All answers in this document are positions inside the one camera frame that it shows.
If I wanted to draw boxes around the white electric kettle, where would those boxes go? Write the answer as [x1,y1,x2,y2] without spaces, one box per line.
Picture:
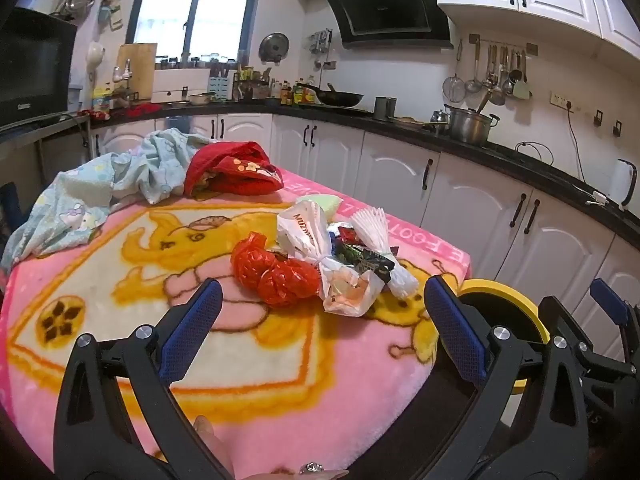
[612,158,639,212]

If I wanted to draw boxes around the row of spice jars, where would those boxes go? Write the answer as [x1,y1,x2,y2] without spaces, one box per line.
[154,51,237,71]

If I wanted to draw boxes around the hanging metal colander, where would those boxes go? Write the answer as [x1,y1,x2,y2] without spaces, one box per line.
[62,0,99,17]

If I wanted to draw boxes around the utensil wall rail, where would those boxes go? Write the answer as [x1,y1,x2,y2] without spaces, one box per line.
[469,34,540,56]

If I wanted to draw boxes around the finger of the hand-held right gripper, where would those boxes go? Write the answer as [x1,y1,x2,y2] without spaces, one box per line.
[539,296,628,378]
[590,278,640,361]

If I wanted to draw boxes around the metal ladle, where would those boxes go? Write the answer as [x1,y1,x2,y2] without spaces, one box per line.
[487,45,507,107]
[500,47,516,96]

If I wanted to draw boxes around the metal pot lid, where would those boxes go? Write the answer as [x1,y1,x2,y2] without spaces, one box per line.
[258,32,291,66]

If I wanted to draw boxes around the black wok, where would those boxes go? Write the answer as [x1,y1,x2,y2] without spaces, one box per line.
[316,83,366,109]

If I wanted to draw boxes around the hanging kitchen tools rack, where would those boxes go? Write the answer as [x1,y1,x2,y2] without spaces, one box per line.
[309,29,335,70]

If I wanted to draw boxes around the white pleated plastic bundle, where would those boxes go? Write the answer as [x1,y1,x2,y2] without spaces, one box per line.
[349,206,420,298]

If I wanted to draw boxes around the black power cable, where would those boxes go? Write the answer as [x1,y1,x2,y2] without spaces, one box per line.
[566,107,588,183]

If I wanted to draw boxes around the black range hood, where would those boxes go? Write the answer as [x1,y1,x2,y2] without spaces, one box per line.
[319,0,453,51]

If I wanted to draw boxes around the clear bag with orange contents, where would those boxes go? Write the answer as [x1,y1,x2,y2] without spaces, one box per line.
[319,255,386,317]

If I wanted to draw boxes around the utensil holder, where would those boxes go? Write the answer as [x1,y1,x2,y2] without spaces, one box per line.
[234,64,257,101]

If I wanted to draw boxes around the black microwave oven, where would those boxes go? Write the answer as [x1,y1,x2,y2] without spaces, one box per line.
[0,7,78,128]

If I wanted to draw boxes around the group of condiment bottles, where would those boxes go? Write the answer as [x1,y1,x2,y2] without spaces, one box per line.
[269,76,321,107]

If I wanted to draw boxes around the shiny foil snack wrapper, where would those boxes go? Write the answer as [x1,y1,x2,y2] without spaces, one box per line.
[327,227,398,281]

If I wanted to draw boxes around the white lower cabinets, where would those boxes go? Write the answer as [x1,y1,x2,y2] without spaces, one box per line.
[92,112,640,361]

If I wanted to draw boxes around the coiled wire loop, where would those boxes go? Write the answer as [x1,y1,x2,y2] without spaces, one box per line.
[515,141,555,167]

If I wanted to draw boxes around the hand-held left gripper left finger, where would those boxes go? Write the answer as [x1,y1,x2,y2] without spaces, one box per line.
[52,277,236,480]

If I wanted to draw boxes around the grey metal cup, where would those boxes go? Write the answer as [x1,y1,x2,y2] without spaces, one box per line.
[373,96,398,122]

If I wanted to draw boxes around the large mesh strainer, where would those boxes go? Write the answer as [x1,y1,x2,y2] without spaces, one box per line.
[442,40,465,103]

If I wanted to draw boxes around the yellow-rimmed black bin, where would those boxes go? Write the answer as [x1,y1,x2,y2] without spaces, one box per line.
[459,279,549,393]

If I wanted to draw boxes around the stainless steel stockpot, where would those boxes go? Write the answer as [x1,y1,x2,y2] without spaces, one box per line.
[443,104,501,147]

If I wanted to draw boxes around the light blue printed cloth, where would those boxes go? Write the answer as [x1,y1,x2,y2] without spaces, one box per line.
[0,127,213,276]

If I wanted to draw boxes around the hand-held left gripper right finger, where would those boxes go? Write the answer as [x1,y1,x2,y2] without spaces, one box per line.
[422,274,591,480]

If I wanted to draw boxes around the red embroidered cloth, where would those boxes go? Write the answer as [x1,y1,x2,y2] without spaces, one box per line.
[184,141,286,198]

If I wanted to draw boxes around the pink printed blanket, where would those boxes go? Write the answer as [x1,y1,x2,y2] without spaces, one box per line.
[0,167,473,480]

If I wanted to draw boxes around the red plastic bag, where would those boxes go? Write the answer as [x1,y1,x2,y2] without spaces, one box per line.
[230,231,322,309]

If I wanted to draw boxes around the green wall holder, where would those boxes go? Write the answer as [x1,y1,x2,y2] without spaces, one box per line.
[98,0,124,32]

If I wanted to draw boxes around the metal microwave stand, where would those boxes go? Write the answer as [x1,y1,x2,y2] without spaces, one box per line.
[0,112,93,186]

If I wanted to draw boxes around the blue knife holder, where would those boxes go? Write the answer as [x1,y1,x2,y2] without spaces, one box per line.
[208,66,232,102]

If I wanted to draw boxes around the small mesh skimmer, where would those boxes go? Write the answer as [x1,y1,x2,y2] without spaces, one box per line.
[465,40,483,93]

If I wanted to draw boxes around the white plastic bag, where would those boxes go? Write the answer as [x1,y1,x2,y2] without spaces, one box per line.
[276,201,335,263]

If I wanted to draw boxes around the pale green spatula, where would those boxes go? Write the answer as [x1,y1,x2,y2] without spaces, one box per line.
[512,52,532,100]

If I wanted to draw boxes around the person's left hand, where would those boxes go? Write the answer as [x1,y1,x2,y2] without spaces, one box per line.
[194,414,351,480]

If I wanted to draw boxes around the black kitchen countertop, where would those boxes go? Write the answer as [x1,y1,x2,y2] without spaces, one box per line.
[80,97,640,251]

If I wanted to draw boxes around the wooden cutting board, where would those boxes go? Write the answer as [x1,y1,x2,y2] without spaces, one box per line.
[116,42,159,102]

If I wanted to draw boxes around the dark-framed window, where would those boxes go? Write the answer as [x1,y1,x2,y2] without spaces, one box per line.
[125,0,264,61]

